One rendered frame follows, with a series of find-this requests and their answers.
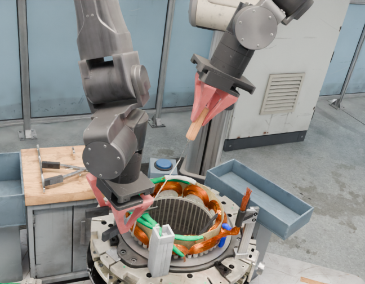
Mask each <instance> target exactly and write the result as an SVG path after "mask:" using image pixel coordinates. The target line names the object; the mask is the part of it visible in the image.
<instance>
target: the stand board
mask: <svg viewBox="0 0 365 284"><path fill-rule="evenodd" d="M72 147H74V150H75V160H73V157H72ZM84 148H85V145H80V146H70V147H52V148H40V149H39V151H40V155H41V162H42V161H51V162H60V163H61V164H65V165H72V166H78V167H85V166H84V164H83V161H82V153H83V150H84ZM21 161H22V168H23V182H24V194H25V205H26V206H32V205H42V204H48V203H59V202H69V201H79V200H85V199H95V198H96V197H95V195H94V193H93V191H92V189H91V187H90V185H89V183H88V181H87V179H86V175H87V174H88V173H90V172H84V173H82V174H81V182H79V181H78V176H77V175H76V176H73V177H70V178H68V179H65V180H63V182H62V183H57V184H53V185H48V186H45V190H46V193H45V194H43V190H42V183H41V175H40V170H39V162H38V154H37V149H36V148H35V149H21ZM42 170H43V177H44V179H45V178H50V177H53V176H58V175H66V174H69V173H71V172H74V171H76V170H70V169H68V170H66V169H65V168H60V169H50V168H43V169H42Z"/></svg>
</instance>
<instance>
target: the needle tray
mask: <svg viewBox="0 0 365 284"><path fill-rule="evenodd" d="M204 185H205V186H207V187H209V188H211V189H214V190H216V191H218V192H219V195H220V196H221V197H223V196H226V197H228V198H229V199H230V200H232V201H233V202H234V203H235V204H236V205H237V206H238V207H239V208H240V206H241V202H242V198H243V197H244V195H246V191H247V190H248V188H249V189H251V190H250V192H251V191H252V192H251V195H250V198H251V199H250V202H249V205H248V208H249V207H254V206H258V207H259V208H260V209H259V213H258V215H257V219H256V222H255V226H254V229H253V232H252V233H253V236H254V238H253V239H254V240H256V250H257V251H258V252H259V257H258V259H257V262H256V263H258V264H260V261H263V259H264V256H265V253H266V249H267V247H268V244H269V241H270V238H271V234H272V232H273V233H274V234H276V235H277V236H278V237H280V238H281V239H282V240H286V239H287V238H288V237H290V236H291V235H293V234H294V233H295V232H297V231H298V230H299V229H300V228H302V227H303V226H304V225H305V224H307V223H308V222H309V221H310V218H311V215H312V213H313V210H314V207H313V206H311V205H309V204H308V203H306V202H304V201H303V200H301V199H299V198H298V197H296V196H294V195H293V194H292V193H290V192H288V191H286V190H285V189H283V188H282V187H280V186H279V185H277V184H275V183H274V182H272V181H270V180H269V179H267V178H265V177H264V176H262V175H260V174H259V173H257V172H256V171H254V170H253V169H251V168H249V167H248V166H246V165H244V164H243V163H241V162H239V161H238V160H236V159H235V158H233V159H231V160H229V161H227V162H224V163H222V164H220V165H218V166H216V167H214V168H212V169H209V170H207V173H206V178H205V181H204ZM246 188H247V189H246ZM256 272H257V269H254V271H253V275H252V277H251V280H250V282H251V281H252V280H253V279H254V278H256V277H257V276H258V274H257V273H256Z"/></svg>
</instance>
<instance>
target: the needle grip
mask: <svg viewBox="0 0 365 284"><path fill-rule="evenodd" d="M208 112H209V109H208V108H207V107H205V108H204V109H203V110H202V112H201V114H200V115H199V116H198V118H197V119H196V120H195V122H192V124H191V126H190V128H189V130H188V132H187V134H186V137H187V138H188V139H189V140H192V141H193V140H195V138H196V136H197V134H198V132H199V130H200V128H201V126H202V123H203V121H204V119H205V117H206V116H207V114H208Z"/></svg>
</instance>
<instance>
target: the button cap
mask: <svg viewBox="0 0 365 284"><path fill-rule="evenodd" d="M156 166H157V167H159V168H162V169H168V168H170V167H171V161H169V160H168V159H164V158H161V159H158V160H157V161H156Z"/></svg>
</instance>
